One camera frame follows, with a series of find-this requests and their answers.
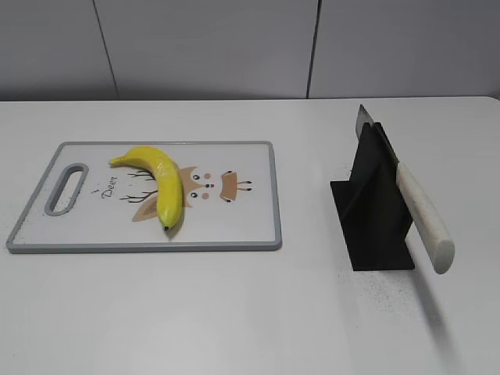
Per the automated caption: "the white grey-rimmed cutting board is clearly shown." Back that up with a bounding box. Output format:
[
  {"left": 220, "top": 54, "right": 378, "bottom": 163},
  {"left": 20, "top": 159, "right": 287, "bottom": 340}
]
[{"left": 6, "top": 141, "right": 282, "bottom": 254}]

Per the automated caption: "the yellow plastic banana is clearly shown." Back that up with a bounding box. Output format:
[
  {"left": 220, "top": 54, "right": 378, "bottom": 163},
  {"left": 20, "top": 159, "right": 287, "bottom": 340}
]
[{"left": 109, "top": 146, "right": 184, "bottom": 230}]

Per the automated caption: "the black knife stand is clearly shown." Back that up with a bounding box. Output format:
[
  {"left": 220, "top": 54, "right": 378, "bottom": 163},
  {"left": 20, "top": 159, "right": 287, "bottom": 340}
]
[{"left": 330, "top": 122, "right": 415, "bottom": 271}]

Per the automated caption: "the white-handled kitchen knife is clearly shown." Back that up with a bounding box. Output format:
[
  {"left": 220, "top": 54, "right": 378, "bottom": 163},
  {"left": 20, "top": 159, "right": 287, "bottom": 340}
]
[{"left": 355, "top": 105, "right": 455, "bottom": 274}]

